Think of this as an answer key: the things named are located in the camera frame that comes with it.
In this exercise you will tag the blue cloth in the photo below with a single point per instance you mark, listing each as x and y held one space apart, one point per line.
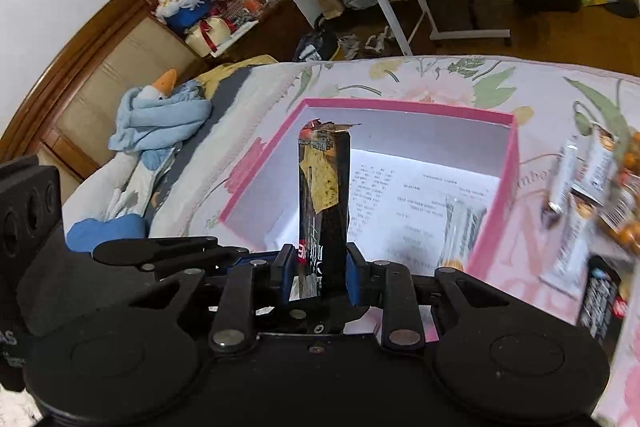
107 232

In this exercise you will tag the blue basket with white flowers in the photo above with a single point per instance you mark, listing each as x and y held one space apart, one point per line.
185 9

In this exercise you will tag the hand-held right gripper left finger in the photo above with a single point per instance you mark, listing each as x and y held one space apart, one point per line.
284 274

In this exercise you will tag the goose plush toy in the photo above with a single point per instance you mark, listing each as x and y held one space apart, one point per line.
160 112

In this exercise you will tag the grey yellow quilt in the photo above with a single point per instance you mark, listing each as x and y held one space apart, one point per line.
230 92

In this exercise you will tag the floral pink blanket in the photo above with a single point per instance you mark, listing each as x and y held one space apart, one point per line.
425 77

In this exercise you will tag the wooden bed headboard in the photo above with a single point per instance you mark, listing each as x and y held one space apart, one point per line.
90 72

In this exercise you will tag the wooden nightstand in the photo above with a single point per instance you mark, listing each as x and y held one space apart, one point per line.
280 27

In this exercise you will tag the clear bag of orange nuts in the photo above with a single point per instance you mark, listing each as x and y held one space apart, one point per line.
625 192

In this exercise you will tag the printed white paper sheet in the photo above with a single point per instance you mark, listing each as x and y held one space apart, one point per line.
400 212

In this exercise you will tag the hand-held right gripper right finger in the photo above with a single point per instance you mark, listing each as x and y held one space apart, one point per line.
356 277

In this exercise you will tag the pink cardboard box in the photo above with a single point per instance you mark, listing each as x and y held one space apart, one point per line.
492 207

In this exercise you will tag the white snack packet brown print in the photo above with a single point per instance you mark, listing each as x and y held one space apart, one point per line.
562 177
572 247
597 157

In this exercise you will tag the grey shoe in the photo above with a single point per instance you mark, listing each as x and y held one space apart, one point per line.
350 46
380 41

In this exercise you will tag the black snack bar packet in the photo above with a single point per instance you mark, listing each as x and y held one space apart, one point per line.
324 187

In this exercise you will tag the silver white snack packet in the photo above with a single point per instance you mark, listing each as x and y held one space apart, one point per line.
462 232

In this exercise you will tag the cream gift box red ribbon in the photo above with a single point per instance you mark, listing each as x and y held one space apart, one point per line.
210 34

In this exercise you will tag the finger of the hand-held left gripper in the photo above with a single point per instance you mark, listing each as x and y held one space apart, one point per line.
165 251

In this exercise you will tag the black bag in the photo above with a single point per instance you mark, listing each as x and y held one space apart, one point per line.
315 44

